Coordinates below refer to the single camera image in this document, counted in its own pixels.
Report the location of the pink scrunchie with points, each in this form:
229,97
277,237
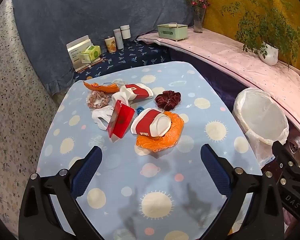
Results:
92,101

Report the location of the light blue planet tablecloth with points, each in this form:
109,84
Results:
165,180

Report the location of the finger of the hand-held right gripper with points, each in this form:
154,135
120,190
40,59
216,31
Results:
278,150

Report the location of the dark purple quilt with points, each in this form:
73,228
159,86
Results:
215,85

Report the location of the dark blue patterned cloth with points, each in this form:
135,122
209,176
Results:
140,55

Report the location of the wooden tray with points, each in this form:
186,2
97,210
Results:
95,64

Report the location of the glass vase with red flowers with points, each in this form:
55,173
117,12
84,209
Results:
198,22

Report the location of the blue blanket backdrop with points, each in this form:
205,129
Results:
90,10

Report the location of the red paper packet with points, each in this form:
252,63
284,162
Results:
122,120

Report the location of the white jar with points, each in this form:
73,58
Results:
125,32

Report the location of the bin with white bag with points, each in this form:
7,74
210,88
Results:
260,115

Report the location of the white paper box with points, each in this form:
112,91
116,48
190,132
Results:
75,55

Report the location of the mint green storage box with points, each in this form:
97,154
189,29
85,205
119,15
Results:
171,33

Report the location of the pink cloth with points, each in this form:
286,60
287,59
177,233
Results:
240,57

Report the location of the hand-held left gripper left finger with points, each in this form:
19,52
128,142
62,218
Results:
87,172

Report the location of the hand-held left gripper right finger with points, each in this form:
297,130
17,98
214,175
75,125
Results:
215,170

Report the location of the green tissue pack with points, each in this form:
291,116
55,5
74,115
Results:
91,54

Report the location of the orange print can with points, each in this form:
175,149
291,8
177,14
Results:
110,45

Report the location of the tall white bottle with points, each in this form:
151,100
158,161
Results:
118,40

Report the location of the green plant in white pot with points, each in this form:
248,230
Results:
268,53

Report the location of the maroon velvet scrunchie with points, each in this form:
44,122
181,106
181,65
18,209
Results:
168,99

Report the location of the clear plastic film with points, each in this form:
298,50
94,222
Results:
117,82

